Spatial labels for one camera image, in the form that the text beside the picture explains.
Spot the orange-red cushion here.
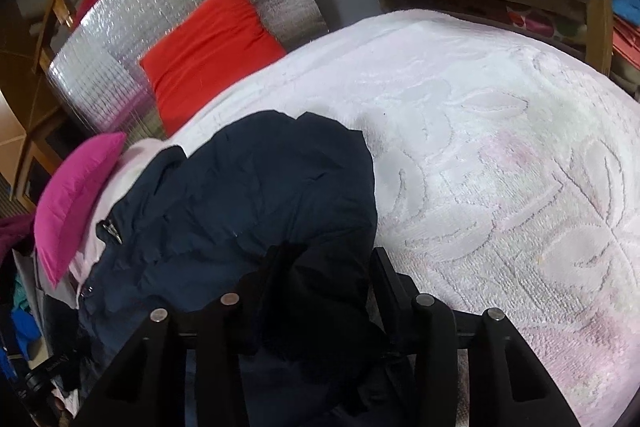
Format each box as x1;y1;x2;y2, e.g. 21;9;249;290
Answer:
139;0;287;136

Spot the navy blue jacket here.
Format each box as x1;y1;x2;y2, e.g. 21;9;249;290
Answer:
44;110;422;427

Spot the blue cloth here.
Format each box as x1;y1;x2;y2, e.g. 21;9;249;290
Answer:
7;307;43;348

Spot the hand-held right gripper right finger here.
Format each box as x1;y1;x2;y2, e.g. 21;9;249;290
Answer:
369;247;583;427

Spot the silver foil insulation mat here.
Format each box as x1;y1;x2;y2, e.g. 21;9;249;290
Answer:
47;0;328;142

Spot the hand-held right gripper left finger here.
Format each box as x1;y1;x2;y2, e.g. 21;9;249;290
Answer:
75;247;308;427

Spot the white embossed floral blanket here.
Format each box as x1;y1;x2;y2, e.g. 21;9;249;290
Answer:
70;8;640;427

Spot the wooden ladder rack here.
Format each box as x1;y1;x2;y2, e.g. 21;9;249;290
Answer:
15;0;121;208

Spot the magenta pillow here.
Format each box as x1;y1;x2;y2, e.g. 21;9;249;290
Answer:
34;132;128;285

